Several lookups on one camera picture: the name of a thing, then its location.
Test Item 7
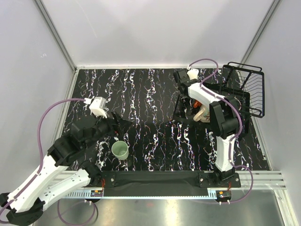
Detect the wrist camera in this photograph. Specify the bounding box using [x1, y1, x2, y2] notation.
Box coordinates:
[84, 97, 108, 118]
[187, 68, 199, 80]

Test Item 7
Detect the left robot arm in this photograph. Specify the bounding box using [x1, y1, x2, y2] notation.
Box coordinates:
[0, 112, 132, 226]

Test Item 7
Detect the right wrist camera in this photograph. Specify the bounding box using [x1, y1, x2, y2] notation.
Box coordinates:
[187, 68, 199, 80]

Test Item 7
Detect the green cup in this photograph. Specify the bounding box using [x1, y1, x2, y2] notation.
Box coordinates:
[111, 141, 129, 161]

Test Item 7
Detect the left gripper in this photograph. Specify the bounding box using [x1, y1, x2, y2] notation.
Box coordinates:
[83, 110, 133, 150]

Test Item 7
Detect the black wire dish rack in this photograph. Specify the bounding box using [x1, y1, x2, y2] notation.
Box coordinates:
[172, 61, 263, 137]

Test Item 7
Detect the orange black mug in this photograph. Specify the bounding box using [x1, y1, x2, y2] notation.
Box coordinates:
[193, 100, 202, 109]

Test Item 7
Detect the beige printed mug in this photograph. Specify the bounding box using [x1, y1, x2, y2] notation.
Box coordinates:
[193, 106, 210, 123]

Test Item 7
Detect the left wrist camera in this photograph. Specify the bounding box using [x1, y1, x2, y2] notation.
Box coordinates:
[84, 97, 108, 118]

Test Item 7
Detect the slotted cable duct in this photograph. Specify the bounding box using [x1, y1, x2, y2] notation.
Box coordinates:
[64, 188, 217, 200]

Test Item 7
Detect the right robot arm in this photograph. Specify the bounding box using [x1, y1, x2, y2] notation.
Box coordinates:
[173, 69, 250, 187]

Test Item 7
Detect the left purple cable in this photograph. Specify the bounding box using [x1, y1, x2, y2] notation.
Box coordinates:
[0, 98, 97, 224]

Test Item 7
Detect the purple cable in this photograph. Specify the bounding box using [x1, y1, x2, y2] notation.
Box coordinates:
[188, 57, 253, 203]
[0, 98, 97, 224]

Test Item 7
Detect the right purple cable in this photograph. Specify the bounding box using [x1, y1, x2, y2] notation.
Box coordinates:
[188, 57, 253, 203]

